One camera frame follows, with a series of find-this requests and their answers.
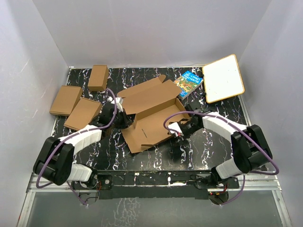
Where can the blue Treehouse book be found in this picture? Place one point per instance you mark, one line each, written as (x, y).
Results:
(188, 82)

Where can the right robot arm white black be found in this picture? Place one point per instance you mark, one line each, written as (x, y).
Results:
(250, 149)

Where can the white board yellow frame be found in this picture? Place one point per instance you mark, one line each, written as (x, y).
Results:
(222, 79)

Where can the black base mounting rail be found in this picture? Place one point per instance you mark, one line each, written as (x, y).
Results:
(108, 185)

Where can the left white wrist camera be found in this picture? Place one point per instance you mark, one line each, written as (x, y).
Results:
(119, 102)

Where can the folded brown cardboard box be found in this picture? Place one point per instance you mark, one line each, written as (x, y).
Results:
(82, 114)

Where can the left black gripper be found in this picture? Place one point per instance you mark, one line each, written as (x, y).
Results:
(126, 122)

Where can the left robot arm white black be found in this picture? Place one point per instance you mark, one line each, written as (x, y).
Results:
(54, 164)

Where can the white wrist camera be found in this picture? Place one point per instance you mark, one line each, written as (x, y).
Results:
(174, 129)
(119, 102)

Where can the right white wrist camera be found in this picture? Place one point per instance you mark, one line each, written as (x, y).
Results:
(174, 129)

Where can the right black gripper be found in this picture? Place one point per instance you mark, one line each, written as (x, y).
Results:
(184, 136)

